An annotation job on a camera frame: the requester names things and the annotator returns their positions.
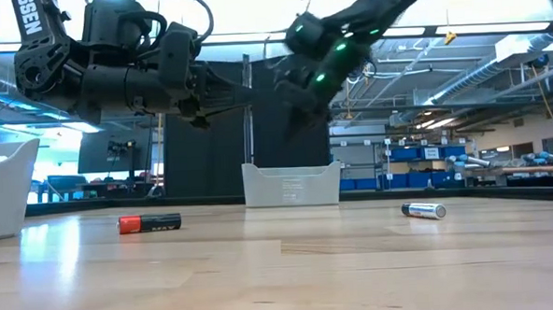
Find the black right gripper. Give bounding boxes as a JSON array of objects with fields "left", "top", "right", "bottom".
[{"left": 269, "top": 8, "right": 376, "bottom": 142}]

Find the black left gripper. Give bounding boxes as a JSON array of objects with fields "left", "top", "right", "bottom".
[{"left": 178, "top": 61, "right": 261, "bottom": 131}]

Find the red black AA battery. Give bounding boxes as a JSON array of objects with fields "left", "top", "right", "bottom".
[{"left": 117, "top": 211, "right": 184, "bottom": 235}]

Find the black ceiling-hung device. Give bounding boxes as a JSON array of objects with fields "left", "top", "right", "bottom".
[{"left": 349, "top": 59, "right": 378, "bottom": 83}]

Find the grey plastic bin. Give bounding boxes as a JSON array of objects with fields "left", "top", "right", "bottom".
[
  {"left": 0, "top": 137, "right": 46, "bottom": 242},
  {"left": 240, "top": 159, "right": 344, "bottom": 210}
]

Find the black folding screen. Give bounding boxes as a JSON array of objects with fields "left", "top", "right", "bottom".
[{"left": 159, "top": 49, "right": 333, "bottom": 201}]

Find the blue storage bin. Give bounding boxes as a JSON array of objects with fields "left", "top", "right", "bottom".
[
  {"left": 431, "top": 170, "right": 466, "bottom": 190},
  {"left": 390, "top": 147, "right": 420, "bottom": 162},
  {"left": 341, "top": 176, "right": 380, "bottom": 192},
  {"left": 393, "top": 172, "right": 433, "bottom": 190},
  {"left": 442, "top": 145, "right": 467, "bottom": 160}
]

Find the metal shelf rack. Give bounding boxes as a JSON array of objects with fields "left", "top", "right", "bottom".
[{"left": 329, "top": 134, "right": 471, "bottom": 194}]

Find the blue bin with white label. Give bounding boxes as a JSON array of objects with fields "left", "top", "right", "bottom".
[{"left": 419, "top": 146, "right": 442, "bottom": 161}]

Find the black monitor screen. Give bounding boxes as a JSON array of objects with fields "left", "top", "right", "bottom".
[{"left": 76, "top": 126, "right": 156, "bottom": 176}]

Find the silver AA battery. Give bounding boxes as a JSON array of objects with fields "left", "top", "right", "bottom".
[{"left": 400, "top": 200, "right": 448, "bottom": 222}]

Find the dark workbench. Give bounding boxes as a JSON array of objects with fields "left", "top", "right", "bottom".
[{"left": 34, "top": 170, "right": 165, "bottom": 204}]

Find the wooden workbench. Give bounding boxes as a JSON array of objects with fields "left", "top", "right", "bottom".
[{"left": 466, "top": 163, "right": 553, "bottom": 190}]

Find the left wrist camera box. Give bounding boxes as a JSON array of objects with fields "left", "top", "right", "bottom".
[{"left": 156, "top": 21, "right": 201, "bottom": 93}]

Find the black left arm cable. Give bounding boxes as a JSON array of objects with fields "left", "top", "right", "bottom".
[{"left": 129, "top": 0, "right": 217, "bottom": 47}]

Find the black aluminium table frame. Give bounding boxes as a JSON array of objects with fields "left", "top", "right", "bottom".
[{"left": 24, "top": 178, "right": 553, "bottom": 227}]

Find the silver ventilation duct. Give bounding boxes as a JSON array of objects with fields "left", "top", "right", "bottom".
[{"left": 420, "top": 30, "right": 553, "bottom": 107}]

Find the yellow hanging cable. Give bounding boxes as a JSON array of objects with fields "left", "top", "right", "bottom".
[{"left": 529, "top": 63, "right": 553, "bottom": 163}]

